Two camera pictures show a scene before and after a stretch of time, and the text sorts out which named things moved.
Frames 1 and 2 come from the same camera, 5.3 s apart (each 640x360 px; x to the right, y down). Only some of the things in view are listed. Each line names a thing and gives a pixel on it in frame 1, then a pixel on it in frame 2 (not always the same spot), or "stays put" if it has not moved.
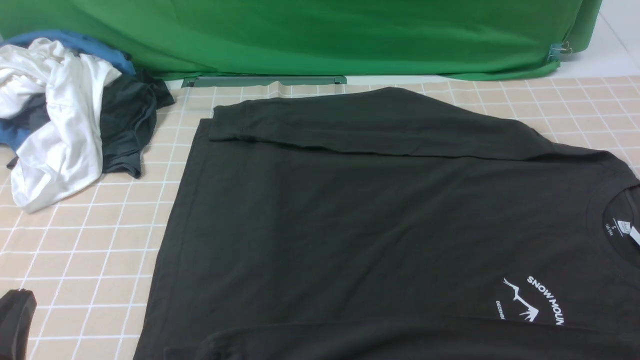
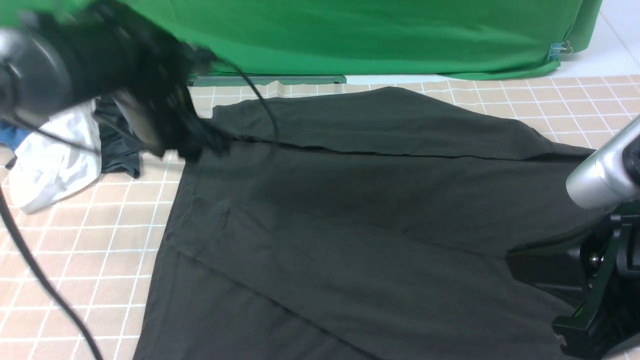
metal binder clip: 559,49 stays put
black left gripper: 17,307 -> 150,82
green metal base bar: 198,81 stays put
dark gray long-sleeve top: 371,224 stays put
